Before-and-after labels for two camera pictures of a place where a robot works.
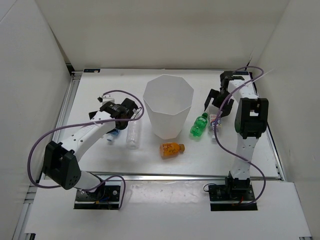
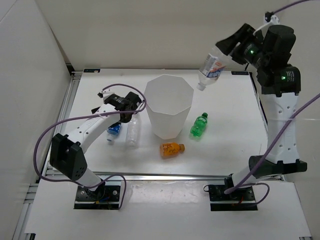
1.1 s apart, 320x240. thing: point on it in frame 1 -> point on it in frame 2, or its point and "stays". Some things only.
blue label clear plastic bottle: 111,135 stays
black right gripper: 226,108 -> 242,36
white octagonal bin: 168,99 stays
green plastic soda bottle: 200,122 stays
